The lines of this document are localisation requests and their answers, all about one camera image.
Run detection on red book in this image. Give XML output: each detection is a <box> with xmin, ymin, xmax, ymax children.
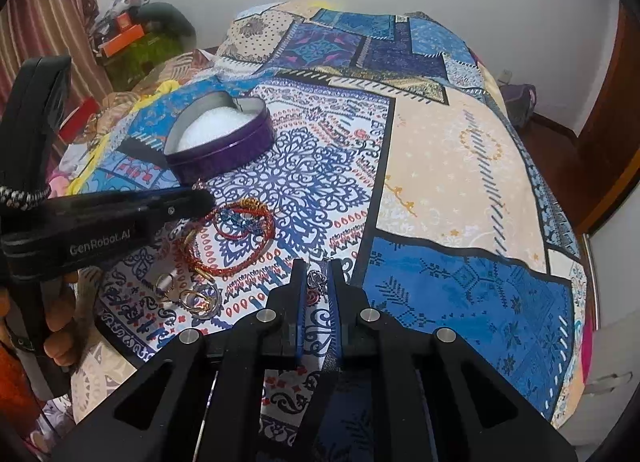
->
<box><xmin>58</xmin><ymin>97</ymin><xmax>101</xmax><ymax>144</ymax></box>

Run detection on person's left hand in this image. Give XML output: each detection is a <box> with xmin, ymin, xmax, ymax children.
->
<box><xmin>0</xmin><ymin>270</ymin><xmax>97</xmax><ymax>368</ymax></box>

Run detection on wooden door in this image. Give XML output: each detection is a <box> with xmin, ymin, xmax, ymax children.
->
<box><xmin>519</xmin><ymin>2</ymin><xmax>640</xmax><ymax>236</ymax></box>

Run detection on silver pendant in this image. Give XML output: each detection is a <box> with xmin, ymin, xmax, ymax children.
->
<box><xmin>141</xmin><ymin>273</ymin><xmax>180</xmax><ymax>302</ymax></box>

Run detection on striped brown curtain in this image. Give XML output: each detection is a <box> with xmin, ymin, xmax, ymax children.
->
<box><xmin>1</xmin><ymin>0</ymin><xmax>113</xmax><ymax>109</ymax></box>

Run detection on dark purple bag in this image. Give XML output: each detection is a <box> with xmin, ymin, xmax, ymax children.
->
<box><xmin>499</xmin><ymin>84</ymin><xmax>537</xmax><ymax>129</ymax></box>

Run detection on black white braided strap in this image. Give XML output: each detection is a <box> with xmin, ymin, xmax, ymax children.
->
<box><xmin>0</xmin><ymin>183</ymin><xmax>51</xmax><ymax>209</ymax></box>

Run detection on purple heart-shaped jewelry tin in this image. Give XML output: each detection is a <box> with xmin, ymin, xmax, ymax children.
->
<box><xmin>164</xmin><ymin>92</ymin><xmax>276</xmax><ymax>185</ymax></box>

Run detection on orange box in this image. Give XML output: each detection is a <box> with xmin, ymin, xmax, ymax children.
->
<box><xmin>100</xmin><ymin>25</ymin><xmax>144</xmax><ymax>57</ymax></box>

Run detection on red and gold bangles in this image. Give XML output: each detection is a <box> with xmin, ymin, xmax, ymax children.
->
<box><xmin>177</xmin><ymin>197</ymin><xmax>276</xmax><ymax>279</ymax></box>

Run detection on green mossy box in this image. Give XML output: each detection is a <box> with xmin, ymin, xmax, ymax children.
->
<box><xmin>102</xmin><ymin>32</ymin><xmax>183</xmax><ymax>92</ymax></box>

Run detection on patchwork blue bedspread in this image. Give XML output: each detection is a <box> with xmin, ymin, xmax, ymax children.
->
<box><xmin>68</xmin><ymin>2</ymin><xmax>587</xmax><ymax>426</ymax></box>

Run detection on yellow cloth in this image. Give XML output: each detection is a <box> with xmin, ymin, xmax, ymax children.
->
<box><xmin>58</xmin><ymin>80</ymin><xmax>181</xmax><ymax>196</ymax></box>

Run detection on gold rings cluster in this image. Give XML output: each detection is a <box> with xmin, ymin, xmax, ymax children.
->
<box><xmin>177</xmin><ymin>283</ymin><xmax>222</xmax><ymax>320</ymax></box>

